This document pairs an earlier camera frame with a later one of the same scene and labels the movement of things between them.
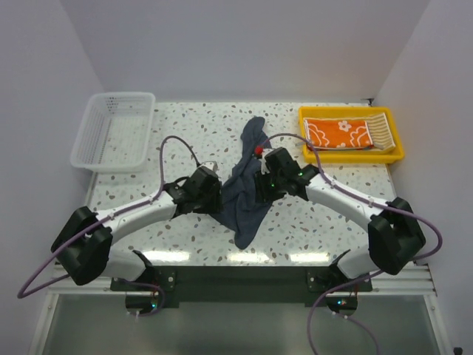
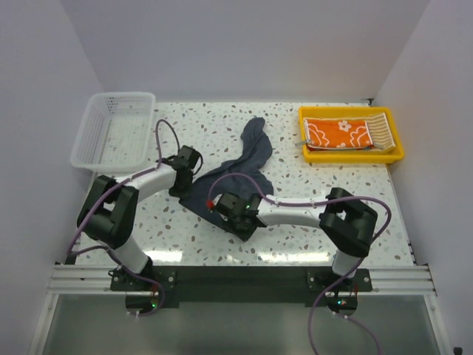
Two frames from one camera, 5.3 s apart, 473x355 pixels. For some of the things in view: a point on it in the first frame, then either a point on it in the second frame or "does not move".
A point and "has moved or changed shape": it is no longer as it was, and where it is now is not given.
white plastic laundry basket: [114, 133] does not move
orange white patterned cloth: [338, 133] does not move
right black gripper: [262, 188] to [244, 235]
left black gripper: [216, 204] to [179, 194]
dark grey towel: [242, 210] has moved or changed shape
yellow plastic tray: [351, 156] does not move
